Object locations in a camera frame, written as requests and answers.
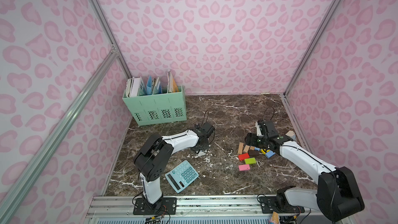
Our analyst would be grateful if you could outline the teal calculator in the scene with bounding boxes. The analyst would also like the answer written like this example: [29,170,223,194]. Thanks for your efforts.
[165,160,199,194]

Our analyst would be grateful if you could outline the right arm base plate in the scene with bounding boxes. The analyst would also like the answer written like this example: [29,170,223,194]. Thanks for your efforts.
[257,194,305,214]

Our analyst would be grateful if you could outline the wooden block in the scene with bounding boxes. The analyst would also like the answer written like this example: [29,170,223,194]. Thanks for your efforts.
[243,145,250,153]
[237,142,244,155]

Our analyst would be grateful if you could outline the wooden block left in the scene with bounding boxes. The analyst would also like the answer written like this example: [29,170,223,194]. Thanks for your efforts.
[237,142,244,155]

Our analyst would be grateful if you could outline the mint green file organizer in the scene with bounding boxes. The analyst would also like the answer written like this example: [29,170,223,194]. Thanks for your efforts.
[123,86,187,126]

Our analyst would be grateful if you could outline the dark brown block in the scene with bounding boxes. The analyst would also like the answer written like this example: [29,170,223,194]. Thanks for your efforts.
[248,150,260,158]

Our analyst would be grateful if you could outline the papers in organizer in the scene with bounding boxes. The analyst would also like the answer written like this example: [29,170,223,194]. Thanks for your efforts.
[123,71,182,98]

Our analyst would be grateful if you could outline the aluminium front rail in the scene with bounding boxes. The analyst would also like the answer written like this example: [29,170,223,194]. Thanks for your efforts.
[84,195,331,224]

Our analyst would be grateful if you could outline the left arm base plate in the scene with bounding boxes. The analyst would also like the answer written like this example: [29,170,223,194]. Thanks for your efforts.
[133,197,177,215]

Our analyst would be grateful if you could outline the green block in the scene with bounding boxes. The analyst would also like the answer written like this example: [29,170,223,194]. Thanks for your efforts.
[244,158,257,165]

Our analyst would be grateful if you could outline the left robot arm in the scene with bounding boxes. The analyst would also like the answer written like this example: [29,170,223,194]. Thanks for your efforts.
[133,122,215,205]

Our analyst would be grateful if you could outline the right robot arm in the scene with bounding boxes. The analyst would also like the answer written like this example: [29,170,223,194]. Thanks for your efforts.
[245,120,365,223]

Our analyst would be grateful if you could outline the pink block near front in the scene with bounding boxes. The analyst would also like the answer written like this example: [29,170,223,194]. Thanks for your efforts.
[238,164,250,171]

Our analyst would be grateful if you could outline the light blue block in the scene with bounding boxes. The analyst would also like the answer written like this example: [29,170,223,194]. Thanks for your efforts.
[265,150,275,158]

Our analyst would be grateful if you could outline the red block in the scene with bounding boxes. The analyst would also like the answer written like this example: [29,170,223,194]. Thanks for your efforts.
[238,153,250,161]

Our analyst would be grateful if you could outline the wooden and blue arch blocks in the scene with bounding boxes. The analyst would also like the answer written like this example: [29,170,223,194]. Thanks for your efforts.
[286,131,296,141]

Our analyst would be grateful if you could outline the wooden block middle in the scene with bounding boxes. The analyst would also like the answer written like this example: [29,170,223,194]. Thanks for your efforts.
[243,145,250,153]

